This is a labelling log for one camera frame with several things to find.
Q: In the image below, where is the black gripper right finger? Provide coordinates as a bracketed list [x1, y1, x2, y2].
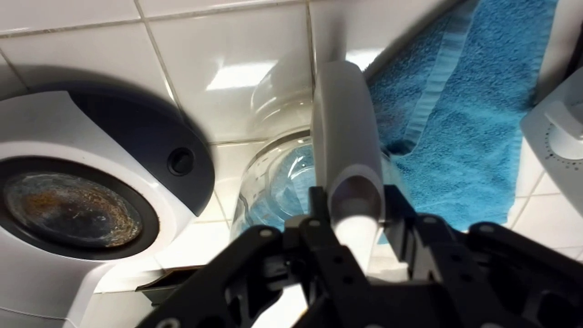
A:
[339, 185, 583, 328]

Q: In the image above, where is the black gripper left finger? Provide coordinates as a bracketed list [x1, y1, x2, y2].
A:
[137, 187, 339, 328]

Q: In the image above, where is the glass coffee jar white handle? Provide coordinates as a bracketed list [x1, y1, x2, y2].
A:
[232, 60, 385, 269]

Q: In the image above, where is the white coffeemaker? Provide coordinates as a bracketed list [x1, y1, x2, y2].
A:
[0, 87, 215, 328]

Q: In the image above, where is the blue towel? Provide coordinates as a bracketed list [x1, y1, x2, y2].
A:
[368, 0, 558, 229]

